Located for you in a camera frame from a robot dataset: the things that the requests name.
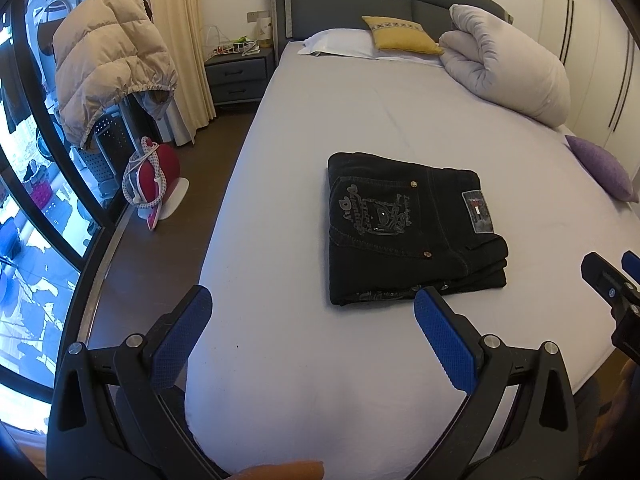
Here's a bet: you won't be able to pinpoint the purple cushion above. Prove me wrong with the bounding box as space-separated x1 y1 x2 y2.
565 135 635 203

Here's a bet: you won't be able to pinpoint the grey upholstered headboard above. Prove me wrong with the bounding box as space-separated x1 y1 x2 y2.
267 0 515 68

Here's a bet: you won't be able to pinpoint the yellow cushion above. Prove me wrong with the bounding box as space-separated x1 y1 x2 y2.
361 15 445 56

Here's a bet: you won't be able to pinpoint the grey nightstand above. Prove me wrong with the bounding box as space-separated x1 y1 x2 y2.
204 46 277 107

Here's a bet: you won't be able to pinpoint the bed with white sheet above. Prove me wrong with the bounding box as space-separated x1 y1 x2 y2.
184 40 640 480

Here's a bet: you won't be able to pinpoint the white wardrobe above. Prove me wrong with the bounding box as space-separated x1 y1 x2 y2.
537 0 640 186

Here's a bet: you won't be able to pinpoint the white pillow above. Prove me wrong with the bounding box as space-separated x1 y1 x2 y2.
297 28 446 63

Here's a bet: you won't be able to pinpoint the beige puffer jacket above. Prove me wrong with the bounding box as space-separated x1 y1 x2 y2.
52 0 179 148

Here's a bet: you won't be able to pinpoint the black framed glass door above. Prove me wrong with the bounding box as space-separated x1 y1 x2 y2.
0 0 151 411

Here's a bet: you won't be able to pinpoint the rolled white duvet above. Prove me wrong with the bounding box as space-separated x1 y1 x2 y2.
439 4 572 128

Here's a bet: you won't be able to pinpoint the beige curtain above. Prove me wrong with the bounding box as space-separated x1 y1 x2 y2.
148 0 217 146

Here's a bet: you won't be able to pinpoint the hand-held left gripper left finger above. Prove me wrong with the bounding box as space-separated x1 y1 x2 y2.
46 285 236 480

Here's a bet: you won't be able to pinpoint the grey perforated laundry basket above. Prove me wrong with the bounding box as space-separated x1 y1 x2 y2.
80 110 132 202

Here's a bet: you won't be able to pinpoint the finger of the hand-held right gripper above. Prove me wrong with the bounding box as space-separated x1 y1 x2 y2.
621 249 640 287
581 251 632 307

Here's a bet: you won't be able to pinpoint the black denim pants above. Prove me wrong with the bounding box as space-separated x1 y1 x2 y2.
327 151 509 307

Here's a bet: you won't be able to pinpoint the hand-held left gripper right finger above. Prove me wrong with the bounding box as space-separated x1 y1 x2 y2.
414 286 581 480

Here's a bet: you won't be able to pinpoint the white wire rack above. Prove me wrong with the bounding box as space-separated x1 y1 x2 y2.
202 25 261 57

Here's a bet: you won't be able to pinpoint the red steam iron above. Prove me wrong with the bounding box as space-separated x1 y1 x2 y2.
122 136 191 231

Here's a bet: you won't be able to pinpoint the person's left hand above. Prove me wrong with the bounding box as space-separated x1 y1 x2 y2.
235 461 327 480

